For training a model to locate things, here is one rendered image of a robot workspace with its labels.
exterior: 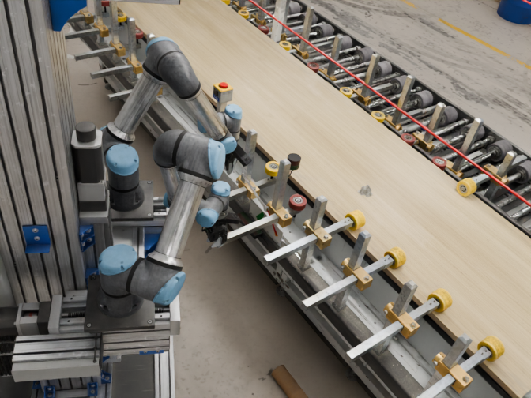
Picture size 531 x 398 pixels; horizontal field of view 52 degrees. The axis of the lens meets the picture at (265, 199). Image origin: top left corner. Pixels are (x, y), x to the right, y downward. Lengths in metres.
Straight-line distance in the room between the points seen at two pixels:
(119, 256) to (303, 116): 1.63
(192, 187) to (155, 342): 0.62
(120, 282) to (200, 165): 0.43
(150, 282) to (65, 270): 0.41
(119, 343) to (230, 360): 1.09
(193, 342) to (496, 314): 1.54
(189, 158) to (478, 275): 1.39
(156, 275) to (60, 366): 0.45
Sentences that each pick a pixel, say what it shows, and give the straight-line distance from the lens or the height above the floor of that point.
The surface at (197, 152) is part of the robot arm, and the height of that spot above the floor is 1.54.
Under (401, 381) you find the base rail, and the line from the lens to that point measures 2.30.
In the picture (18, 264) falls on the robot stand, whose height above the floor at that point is 1.09.
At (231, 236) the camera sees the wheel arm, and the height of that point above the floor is 0.86.
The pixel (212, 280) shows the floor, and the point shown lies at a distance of 3.29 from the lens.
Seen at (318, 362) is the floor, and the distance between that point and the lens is 3.07.
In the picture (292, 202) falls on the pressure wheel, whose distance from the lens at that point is 2.49.
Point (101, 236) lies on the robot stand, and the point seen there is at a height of 1.16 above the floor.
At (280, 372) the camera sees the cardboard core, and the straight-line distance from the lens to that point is 2.91.
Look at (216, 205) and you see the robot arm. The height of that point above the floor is 1.15.
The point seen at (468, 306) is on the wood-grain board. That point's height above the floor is 0.90.
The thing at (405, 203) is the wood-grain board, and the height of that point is 0.90.
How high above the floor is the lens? 2.58
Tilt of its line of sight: 43 degrees down
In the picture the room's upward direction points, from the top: 10 degrees clockwise
